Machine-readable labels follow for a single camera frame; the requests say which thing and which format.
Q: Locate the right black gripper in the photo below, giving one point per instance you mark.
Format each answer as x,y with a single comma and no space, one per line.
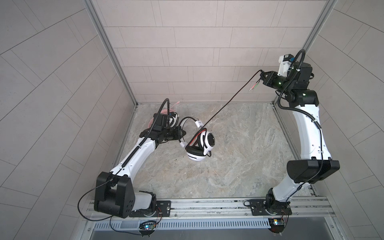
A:
269,81

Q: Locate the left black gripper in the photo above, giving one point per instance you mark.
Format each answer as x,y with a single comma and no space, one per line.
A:
176,135

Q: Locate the white black headphones with cable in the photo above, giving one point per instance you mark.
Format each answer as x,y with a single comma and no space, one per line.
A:
202,143

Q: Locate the pink headphones with cable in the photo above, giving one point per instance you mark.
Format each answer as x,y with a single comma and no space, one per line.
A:
164,112

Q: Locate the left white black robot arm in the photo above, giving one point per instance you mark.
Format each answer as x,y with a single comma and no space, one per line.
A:
114,193

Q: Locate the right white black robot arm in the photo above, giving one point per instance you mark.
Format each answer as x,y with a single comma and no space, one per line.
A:
316,164

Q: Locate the left green circuit board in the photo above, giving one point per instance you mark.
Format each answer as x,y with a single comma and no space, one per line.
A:
147,228

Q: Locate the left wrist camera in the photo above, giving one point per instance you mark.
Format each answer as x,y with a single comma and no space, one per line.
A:
173,119

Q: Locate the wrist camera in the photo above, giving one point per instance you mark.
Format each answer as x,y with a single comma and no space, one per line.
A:
173,119
285,62

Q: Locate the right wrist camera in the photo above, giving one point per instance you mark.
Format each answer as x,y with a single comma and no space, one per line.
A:
285,62

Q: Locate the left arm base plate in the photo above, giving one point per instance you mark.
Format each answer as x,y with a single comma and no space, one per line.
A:
160,208

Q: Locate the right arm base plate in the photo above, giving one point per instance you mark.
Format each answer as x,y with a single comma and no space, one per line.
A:
261,207

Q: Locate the white slotted cable duct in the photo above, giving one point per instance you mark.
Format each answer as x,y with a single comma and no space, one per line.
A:
187,224

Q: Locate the aluminium mounting rail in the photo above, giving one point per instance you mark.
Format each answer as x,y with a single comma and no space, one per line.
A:
239,208

